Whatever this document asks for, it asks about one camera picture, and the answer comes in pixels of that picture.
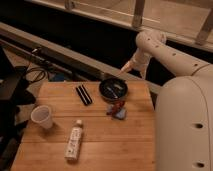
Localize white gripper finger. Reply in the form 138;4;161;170
140;70;146;79
121;61;133;73

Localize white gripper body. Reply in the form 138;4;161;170
131;49;150;72

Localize white labelled plastic bottle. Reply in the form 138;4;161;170
65;120;83;161

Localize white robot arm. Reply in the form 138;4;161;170
122;31;213;171

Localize black round bowl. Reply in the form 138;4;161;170
99;78;128;103

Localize red and blue toy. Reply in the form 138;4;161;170
106;101;126;120

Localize translucent plastic cup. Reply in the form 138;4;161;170
31;105;53;129

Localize black equipment on left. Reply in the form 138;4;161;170
0;46;35;171

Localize metal rail beam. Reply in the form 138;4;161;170
0;21;162;96

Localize black cables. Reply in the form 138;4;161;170
25;46;56;83

